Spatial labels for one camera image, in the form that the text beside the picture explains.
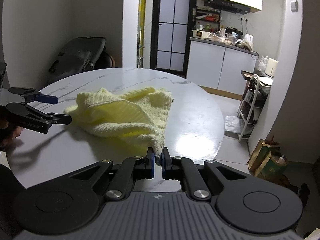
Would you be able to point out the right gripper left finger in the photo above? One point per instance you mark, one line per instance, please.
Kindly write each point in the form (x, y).
(126, 174)

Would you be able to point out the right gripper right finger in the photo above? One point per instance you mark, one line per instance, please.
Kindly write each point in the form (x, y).
(186, 172)

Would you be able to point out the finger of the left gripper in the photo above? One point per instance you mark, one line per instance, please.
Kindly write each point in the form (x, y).
(25, 116)
(31, 95)

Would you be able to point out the yellow knitted towel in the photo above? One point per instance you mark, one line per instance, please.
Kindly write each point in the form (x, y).
(138, 117)

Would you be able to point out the person's left hand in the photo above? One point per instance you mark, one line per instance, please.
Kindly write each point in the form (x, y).
(8, 134)

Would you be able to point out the white plastic bag on floor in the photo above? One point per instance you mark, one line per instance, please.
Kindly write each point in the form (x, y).
(235, 125)

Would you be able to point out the brown paper bag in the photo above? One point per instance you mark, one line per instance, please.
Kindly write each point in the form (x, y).
(260, 152)

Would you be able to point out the white metal rack cart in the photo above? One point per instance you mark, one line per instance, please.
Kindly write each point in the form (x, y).
(250, 112)

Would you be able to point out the green paper bag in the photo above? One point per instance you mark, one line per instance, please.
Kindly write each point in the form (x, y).
(272, 166)

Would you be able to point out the dark glass bottle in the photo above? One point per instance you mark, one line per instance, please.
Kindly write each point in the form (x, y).
(249, 92)

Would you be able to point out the white lower kitchen cabinet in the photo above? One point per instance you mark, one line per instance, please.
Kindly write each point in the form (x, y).
(218, 66)

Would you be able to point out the white kettle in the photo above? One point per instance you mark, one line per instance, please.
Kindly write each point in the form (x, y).
(249, 39)

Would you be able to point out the yellow vertical pipe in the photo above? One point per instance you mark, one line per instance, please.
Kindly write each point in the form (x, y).
(140, 36)

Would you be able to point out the black spice shelf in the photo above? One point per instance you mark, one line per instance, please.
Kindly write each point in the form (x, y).
(208, 18)

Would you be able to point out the black framed glass door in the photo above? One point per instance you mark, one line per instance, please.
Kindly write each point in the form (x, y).
(171, 27)

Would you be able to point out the black range hood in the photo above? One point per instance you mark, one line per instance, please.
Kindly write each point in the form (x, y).
(229, 6)

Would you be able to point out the white wall switch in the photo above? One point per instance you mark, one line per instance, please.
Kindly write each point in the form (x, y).
(294, 5)

